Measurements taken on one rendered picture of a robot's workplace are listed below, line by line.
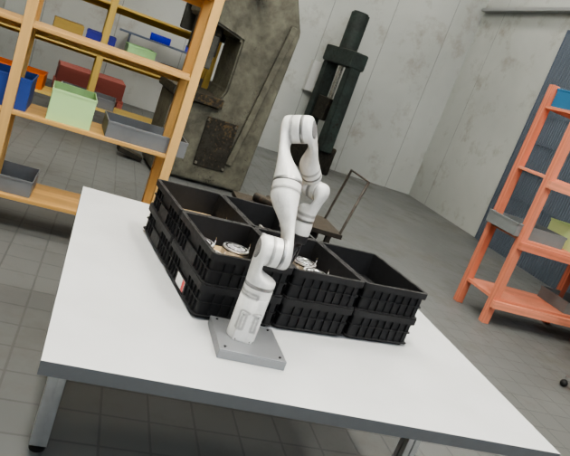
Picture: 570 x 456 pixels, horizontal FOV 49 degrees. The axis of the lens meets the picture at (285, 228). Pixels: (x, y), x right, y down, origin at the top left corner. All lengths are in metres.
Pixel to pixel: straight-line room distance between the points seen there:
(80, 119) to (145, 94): 7.80
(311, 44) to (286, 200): 10.49
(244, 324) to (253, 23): 5.43
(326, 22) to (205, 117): 5.78
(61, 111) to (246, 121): 3.36
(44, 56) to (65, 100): 7.82
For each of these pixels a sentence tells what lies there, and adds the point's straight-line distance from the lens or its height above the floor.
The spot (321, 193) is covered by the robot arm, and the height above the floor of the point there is 1.17.
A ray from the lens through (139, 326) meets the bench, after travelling 1.88.
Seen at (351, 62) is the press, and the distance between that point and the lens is 11.24.
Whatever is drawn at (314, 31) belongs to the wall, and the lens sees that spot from 12.30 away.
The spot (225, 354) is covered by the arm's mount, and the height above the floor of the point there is 0.72.
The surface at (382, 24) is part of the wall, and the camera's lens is 12.75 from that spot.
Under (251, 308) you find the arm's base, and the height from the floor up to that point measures 0.84.
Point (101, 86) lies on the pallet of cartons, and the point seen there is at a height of 0.28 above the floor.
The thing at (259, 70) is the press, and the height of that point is 1.43.
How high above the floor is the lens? 1.52
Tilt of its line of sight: 13 degrees down
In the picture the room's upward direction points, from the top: 20 degrees clockwise
